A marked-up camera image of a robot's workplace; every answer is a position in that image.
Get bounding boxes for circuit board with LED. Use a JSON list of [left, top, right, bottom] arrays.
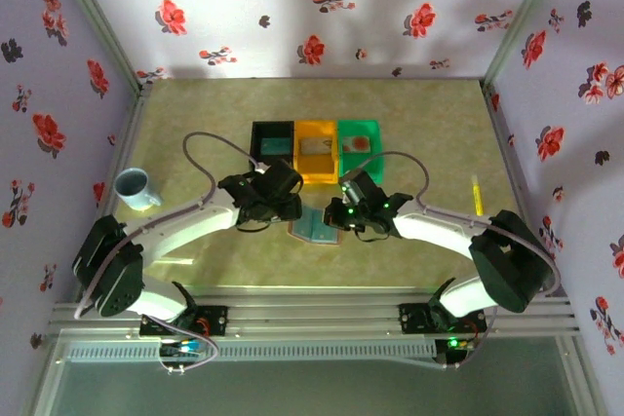
[[435, 335, 477, 355], [158, 337, 206, 359]]

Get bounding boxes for grey beige card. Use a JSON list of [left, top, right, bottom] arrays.
[[299, 137, 334, 155]]

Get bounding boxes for teal plastic card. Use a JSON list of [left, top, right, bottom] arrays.
[[260, 137, 293, 157], [294, 210, 316, 238], [314, 213, 338, 244]]

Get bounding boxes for aluminium corner post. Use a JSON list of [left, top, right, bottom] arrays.
[[481, 0, 572, 91], [46, 0, 153, 95]]

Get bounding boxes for aluminium front rail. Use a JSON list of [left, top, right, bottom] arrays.
[[48, 292, 581, 339]]

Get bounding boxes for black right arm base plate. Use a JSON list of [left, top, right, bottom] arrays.
[[398, 302, 488, 337]]

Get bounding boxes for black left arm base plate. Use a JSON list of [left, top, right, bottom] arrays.
[[139, 305, 230, 338]]

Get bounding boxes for black plastic bin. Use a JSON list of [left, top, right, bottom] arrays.
[[249, 119, 297, 184]]

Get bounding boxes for aluminium side rail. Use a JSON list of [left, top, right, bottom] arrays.
[[75, 87, 153, 305], [480, 79, 571, 298]]

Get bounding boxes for blue grey mug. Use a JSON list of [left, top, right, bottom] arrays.
[[113, 168, 164, 211]]

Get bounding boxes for white card with red circles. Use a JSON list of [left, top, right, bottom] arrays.
[[341, 135, 373, 154]]

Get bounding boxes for yellow plastic bin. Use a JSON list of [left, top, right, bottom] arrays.
[[293, 118, 340, 186]]

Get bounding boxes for green plastic bin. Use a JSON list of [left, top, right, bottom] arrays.
[[336, 117, 385, 186]]

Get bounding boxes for grey slotted cable duct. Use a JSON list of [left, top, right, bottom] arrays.
[[62, 340, 438, 363]]

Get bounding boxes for yellow pen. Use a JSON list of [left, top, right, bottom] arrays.
[[470, 174, 486, 217]]

